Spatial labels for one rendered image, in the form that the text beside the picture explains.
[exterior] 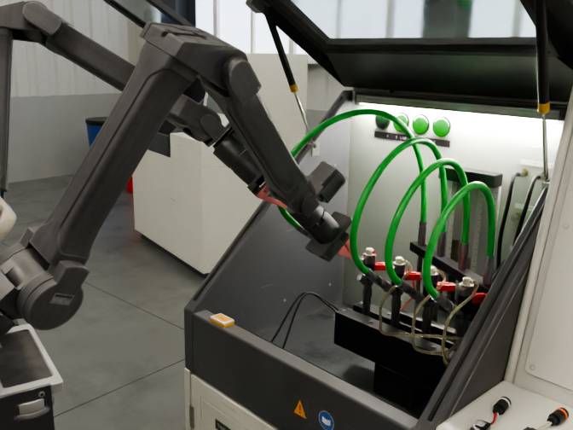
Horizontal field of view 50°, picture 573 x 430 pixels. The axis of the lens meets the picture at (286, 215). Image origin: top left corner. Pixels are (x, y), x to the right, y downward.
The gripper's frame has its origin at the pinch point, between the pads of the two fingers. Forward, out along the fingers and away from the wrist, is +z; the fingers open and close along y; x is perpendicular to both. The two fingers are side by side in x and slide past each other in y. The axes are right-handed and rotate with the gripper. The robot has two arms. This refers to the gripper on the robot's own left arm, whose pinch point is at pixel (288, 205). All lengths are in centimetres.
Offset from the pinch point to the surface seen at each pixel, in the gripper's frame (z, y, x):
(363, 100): -2.8, 29.1, -34.0
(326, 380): 26.7, -18.3, 19.9
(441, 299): 31.1, -22.8, -5.6
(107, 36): -294, 675, -12
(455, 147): 20.9, 13.6, -37.4
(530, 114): 25, -4, -48
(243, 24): -152, 562, -123
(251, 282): 7.3, 22.7, 20.7
